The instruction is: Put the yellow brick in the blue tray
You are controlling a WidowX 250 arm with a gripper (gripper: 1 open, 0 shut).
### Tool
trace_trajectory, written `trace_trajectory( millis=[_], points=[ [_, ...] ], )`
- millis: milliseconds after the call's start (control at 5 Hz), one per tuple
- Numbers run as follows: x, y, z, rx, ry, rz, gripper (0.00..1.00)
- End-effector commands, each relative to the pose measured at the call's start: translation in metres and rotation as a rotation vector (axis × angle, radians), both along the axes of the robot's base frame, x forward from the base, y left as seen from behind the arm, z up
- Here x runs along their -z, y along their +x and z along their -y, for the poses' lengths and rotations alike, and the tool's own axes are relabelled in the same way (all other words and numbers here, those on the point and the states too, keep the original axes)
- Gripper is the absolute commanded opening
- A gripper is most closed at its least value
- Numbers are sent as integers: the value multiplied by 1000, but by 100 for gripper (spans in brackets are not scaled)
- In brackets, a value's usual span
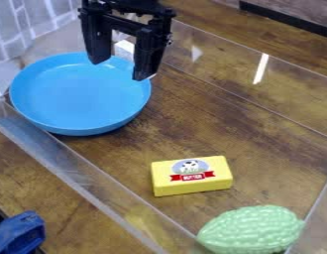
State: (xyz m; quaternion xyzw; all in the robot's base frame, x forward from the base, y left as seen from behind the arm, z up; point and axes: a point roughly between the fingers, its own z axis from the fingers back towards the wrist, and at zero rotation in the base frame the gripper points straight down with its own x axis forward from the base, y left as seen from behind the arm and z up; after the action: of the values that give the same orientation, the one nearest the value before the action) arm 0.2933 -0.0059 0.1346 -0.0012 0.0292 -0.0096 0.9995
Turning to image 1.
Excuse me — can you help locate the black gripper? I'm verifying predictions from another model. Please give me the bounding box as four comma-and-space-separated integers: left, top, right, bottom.
78, 0, 175, 81

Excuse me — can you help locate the yellow butter brick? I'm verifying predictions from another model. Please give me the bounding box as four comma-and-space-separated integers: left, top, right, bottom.
150, 156, 234, 196

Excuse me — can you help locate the blue round tray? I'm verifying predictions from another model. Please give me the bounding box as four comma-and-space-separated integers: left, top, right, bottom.
9, 52, 151, 136

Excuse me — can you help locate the white foam block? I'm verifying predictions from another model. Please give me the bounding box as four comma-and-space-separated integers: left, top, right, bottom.
114, 40, 134, 62

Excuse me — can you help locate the blue clamp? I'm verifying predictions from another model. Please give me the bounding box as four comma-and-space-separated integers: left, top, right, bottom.
0, 210, 46, 254

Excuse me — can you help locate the green bumpy toy gourd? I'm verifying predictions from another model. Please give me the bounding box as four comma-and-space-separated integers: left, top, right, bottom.
197, 205, 305, 254

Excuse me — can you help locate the clear acrylic enclosure wall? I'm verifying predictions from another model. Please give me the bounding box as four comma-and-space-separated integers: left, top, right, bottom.
0, 14, 327, 254

